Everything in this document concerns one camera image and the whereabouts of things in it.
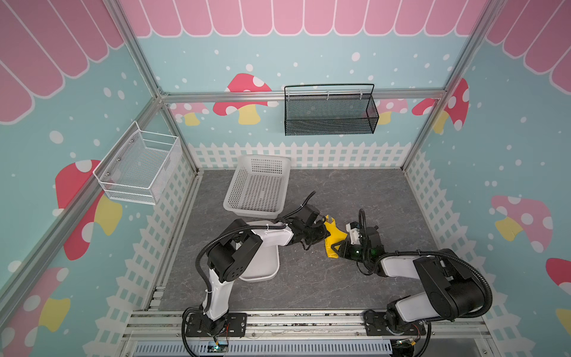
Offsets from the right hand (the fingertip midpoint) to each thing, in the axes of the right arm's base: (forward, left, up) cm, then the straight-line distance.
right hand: (332, 246), depth 91 cm
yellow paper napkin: (+4, -2, +2) cm, 5 cm away
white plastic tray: (-6, +27, -2) cm, 27 cm away
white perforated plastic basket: (+33, +34, 0) cm, 47 cm away
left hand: (+2, +1, +3) cm, 4 cm away
